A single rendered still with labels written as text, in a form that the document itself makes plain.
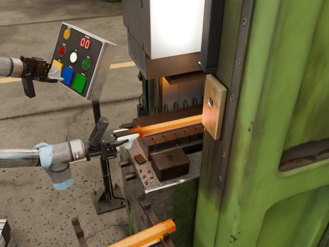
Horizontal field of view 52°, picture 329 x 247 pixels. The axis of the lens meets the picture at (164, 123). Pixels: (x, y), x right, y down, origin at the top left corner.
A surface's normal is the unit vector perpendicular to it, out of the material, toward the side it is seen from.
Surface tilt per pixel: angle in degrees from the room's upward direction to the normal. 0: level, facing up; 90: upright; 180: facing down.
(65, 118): 0
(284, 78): 89
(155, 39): 90
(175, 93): 90
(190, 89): 90
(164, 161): 0
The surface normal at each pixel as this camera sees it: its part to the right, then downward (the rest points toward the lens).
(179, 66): 0.37, 0.56
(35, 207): 0.00, -0.80
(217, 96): -0.93, 0.22
